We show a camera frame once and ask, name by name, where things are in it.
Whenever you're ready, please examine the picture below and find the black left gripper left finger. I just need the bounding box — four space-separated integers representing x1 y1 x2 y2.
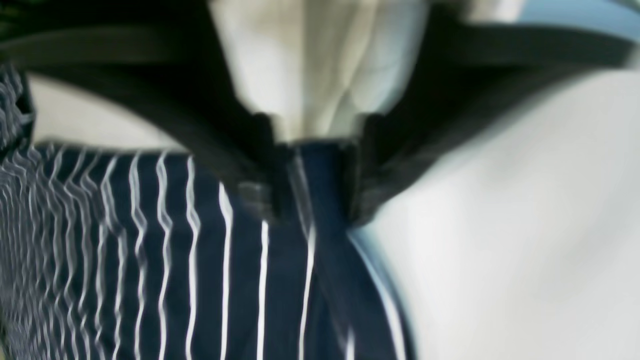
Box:
1 0 282 221

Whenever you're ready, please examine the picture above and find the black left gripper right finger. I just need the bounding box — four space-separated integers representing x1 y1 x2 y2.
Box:
346 3 638 226

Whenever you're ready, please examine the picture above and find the navy white striped T-shirt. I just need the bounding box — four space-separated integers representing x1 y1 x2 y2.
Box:
1 64 416 360

